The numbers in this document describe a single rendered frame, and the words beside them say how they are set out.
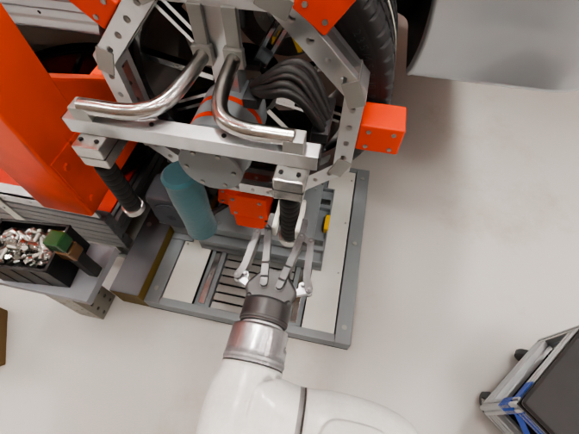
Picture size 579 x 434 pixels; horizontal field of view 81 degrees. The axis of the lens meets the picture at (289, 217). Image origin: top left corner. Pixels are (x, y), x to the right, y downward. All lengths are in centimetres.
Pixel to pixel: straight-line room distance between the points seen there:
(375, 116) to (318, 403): 53
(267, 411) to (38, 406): 122
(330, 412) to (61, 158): 83
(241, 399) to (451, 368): 111
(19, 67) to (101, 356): 103
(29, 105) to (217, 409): 74
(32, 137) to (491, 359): 159
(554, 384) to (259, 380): 93
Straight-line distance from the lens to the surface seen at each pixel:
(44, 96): 98
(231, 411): 48
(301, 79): 55
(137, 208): 78
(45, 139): 98
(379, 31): 71
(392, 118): 74
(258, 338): 50
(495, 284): 169
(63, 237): 96
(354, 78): 65
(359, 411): 50
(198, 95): 92
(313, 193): 141
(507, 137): 227
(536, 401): 121
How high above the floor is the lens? 136
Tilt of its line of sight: 58 degrees down
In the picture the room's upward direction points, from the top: straight up
